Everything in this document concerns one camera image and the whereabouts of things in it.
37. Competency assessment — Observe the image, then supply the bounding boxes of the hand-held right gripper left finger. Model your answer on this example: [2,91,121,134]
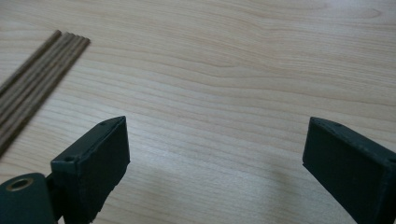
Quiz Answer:
[50,115,131,224]

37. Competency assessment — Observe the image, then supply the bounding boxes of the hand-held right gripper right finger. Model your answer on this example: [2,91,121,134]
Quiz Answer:
[302,116,396,224]

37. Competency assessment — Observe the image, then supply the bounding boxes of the row of brown chopsticks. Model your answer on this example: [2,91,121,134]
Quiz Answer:
[0,29,92,158]

